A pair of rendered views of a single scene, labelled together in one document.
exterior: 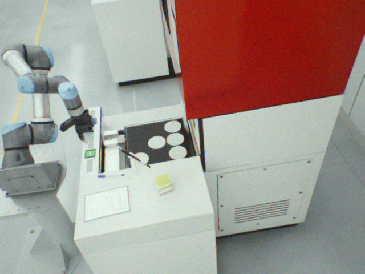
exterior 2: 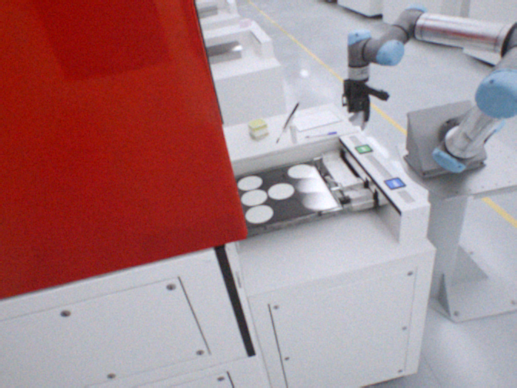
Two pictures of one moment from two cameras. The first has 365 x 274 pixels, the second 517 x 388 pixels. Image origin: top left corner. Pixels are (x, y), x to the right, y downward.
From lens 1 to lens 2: 2.61 m
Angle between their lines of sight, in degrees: 100
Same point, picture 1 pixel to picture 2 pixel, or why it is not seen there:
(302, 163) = not seen: hidden behind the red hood
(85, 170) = (357, 136)
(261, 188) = not seen: hidden behind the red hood
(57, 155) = (441, 187)
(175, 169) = (247, 149)
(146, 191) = (277, 132)
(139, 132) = (312, 201)
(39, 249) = (474, 275)
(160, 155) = (272, 178)
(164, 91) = not seen: outside the picture
